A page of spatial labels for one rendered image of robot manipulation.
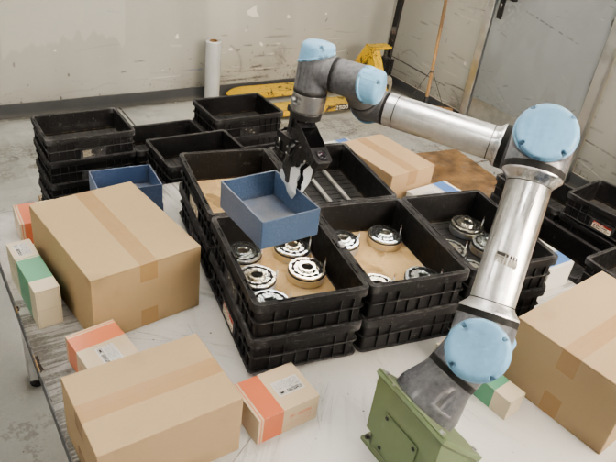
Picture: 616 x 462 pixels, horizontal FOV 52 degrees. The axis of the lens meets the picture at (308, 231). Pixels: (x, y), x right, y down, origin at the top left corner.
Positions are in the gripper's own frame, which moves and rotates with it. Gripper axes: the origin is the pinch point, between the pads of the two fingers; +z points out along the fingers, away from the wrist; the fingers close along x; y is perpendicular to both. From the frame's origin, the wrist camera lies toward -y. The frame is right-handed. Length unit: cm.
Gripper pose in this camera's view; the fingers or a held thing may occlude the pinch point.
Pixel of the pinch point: (295, 194)
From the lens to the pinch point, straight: 148.8
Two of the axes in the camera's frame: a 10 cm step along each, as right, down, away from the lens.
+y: -5.1, -5.1, 6.9
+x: -8.4, 1.3, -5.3
